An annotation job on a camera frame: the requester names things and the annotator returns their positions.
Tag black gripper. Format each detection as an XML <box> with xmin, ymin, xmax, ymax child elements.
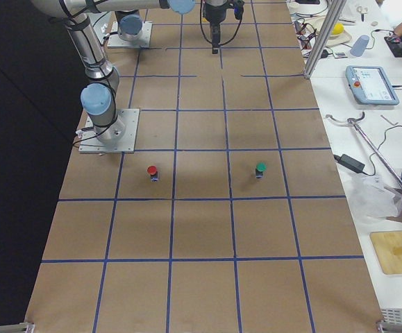
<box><xmin>203</xmin><ymin>0</ymin><xmax>244</xmax><ymax>54</ymax></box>

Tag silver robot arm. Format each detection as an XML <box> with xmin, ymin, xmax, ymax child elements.
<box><xmin>115</xmin><ymin>1</ymin><xmax>244</xmax><ymax>54</ymax></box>
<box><xmin>31</xmin><ymin>0</ymin><xmax>195</xmax><ymax>146</ymax></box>

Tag green push button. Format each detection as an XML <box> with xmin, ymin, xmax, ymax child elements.
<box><xmin>255</xmin><ymin>162</ymin><xmax>267</xmax><ymax>179</ymax></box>

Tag red push button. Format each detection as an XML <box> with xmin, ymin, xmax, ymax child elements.
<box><xmin>146</xmin><ymin>165</ymin><xmax>159</xmax><ymax>182</ymax></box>

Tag white plate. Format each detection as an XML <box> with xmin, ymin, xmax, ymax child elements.
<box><xmin>326</xmin><ymin>31</ymin><xmax>352</xmax><ymax>47</ymax></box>

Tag yellow lemon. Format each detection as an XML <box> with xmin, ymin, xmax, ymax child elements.
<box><xmin>331</xmin><ymin>22</ymin><xmax>344</xmax><ymax>36</ymax></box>

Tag lavender plastic cup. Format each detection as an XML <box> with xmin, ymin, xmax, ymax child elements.
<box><xmin>349</xmin><ymin>35</ymin><xmax>370</xmax><ymax>58</ymax></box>

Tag metal grabber stick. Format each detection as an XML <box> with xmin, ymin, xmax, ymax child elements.
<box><xmin>325</xmin><ymin>111</ymin><xmax>402</xmax><ymax>213</ymax></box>

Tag black power adapter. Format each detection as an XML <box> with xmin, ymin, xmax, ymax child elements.
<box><xmin>337</xmin><ymin>154</ymin><xmax>365</xmax><ymax>173</ymax></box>

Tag clear plastic bag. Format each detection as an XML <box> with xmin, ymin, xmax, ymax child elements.
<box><xmin>348</xmin><ymin>174</ymin><xmax>402</xmax><ymax>218</ymax></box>

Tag wooden cutting board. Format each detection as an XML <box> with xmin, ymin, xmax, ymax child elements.
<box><xmin>370</xmin><ymin>230</ymin><xmax>402</xmax><ymax>275</ymax></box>

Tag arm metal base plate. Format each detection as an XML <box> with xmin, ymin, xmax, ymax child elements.
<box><xmin>78</xmin><ymin>109</ymin><xmax>140</xmax><ymax>153</ymax></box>
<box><xmin>107</xmin><ymin>21</ymin><xmax>153</xmax><ymax>49</ymax></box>

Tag aluminium frame post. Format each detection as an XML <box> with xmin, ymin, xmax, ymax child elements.
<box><xmin>303</xmin><ymin>0</ymin><xmax>346</xmax><ymax>79</ymax></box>

